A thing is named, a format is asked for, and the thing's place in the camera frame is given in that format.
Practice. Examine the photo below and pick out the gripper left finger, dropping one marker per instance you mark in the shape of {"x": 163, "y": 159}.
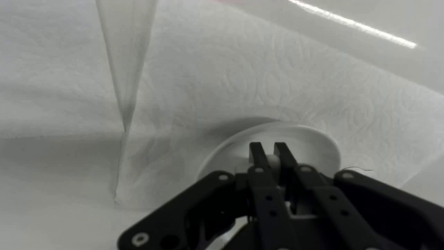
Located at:
{"x": 267, "y": 201}

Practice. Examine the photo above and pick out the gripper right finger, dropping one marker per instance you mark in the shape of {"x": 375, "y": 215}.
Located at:
{"x": 333, "y": 205}

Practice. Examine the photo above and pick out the white paper towel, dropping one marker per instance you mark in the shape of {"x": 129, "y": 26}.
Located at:
{"x": 215, "y": 76}

